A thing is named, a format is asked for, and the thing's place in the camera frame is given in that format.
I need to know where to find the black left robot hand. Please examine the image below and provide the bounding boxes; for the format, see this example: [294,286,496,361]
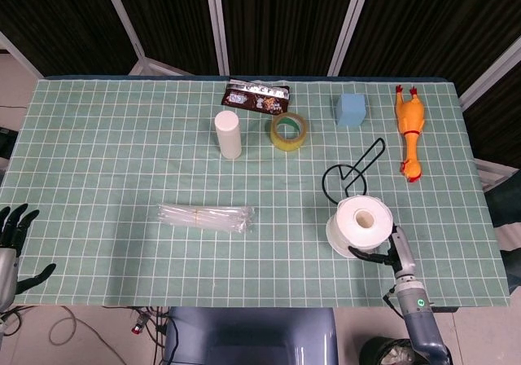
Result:
[0,204,57,311]

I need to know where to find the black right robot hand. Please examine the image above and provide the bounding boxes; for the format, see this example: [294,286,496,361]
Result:
[348,224,417,279]

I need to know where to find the white toilet paper roll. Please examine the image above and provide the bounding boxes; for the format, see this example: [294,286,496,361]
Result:
[326,196,395,258]

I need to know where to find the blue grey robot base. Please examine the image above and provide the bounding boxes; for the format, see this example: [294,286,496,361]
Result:
[162,306,339,365]

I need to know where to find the green checkered tablecloth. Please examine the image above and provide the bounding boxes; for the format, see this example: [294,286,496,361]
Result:
[0,75,512,309]

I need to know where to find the black trash bin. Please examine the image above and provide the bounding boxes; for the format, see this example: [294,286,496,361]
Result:
[360,336,428,365]

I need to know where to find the black box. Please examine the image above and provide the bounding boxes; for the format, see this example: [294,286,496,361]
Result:
[0,126,18,161]

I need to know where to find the orange rubber chicken toy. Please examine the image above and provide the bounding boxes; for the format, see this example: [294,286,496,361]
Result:
[394,84,427,185]

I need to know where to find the red tipped plug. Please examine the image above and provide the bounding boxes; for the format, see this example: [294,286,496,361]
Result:
[130,314,148,336]

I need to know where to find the blue foam cube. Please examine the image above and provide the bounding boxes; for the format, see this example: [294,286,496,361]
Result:
[334,93,369,128]

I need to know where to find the yellow packing tape roll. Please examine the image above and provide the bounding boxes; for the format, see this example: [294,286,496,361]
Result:
[270,112,311,152]

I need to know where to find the bundle of clear straws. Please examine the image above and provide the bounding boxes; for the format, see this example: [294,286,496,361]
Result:
[157,203,256,234]

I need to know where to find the cream cylindrical bottle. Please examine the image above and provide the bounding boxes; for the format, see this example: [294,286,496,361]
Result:
[214,111,243,161]

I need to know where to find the brown foil snack packet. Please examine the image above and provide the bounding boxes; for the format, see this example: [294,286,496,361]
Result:
[221,78,293,113]

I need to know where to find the dark folding screen panel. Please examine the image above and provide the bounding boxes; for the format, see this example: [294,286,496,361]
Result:
[339,0,521,93]
[110,0,223,77]
[0,0,139,77]
[219,0,360,77]

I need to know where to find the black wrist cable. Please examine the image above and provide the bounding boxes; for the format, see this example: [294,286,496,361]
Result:
[382,285,404,317]

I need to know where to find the black floor cables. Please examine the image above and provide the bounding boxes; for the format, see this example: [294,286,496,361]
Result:
[0,306,36,337]

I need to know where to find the grey floor cable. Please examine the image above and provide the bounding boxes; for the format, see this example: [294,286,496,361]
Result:
[48,306,131,365]

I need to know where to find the black wire roll holder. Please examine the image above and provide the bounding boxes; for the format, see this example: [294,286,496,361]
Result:
[321,137,386,203]

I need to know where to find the white screen frame post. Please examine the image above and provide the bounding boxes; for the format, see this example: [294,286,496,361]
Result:
[328,0,374,77]
[458,42,521,109]
[204,0,230,77]
[0,30,46,77]
[97,0,144,63]

